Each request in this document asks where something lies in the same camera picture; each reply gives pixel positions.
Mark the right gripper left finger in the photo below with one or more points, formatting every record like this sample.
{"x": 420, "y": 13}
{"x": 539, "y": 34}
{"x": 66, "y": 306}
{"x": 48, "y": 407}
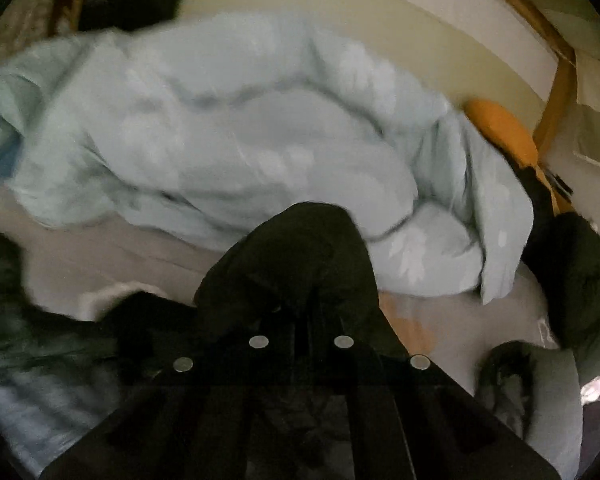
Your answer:
{"x": 207, "y": 415}

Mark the black puffer jacket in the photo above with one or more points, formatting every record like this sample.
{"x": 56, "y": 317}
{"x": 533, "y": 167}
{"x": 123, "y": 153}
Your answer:
{"x": 306, "y": 270}

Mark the orange pillow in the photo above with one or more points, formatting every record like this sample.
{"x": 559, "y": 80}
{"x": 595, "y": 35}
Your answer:
{"x": 503, "y": 129}

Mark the light grey-blue duvet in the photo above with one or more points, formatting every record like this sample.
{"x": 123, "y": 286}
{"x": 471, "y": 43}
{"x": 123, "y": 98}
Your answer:
{"x": 207, "y": 129}

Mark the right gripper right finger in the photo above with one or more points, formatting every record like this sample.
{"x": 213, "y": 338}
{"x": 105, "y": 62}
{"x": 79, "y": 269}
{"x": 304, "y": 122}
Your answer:
{"x": 385, "y": 418}

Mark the grey garment pile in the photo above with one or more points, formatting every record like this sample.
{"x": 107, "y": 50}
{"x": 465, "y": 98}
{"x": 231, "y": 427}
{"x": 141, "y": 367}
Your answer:
{"x": 535, "y": 391}

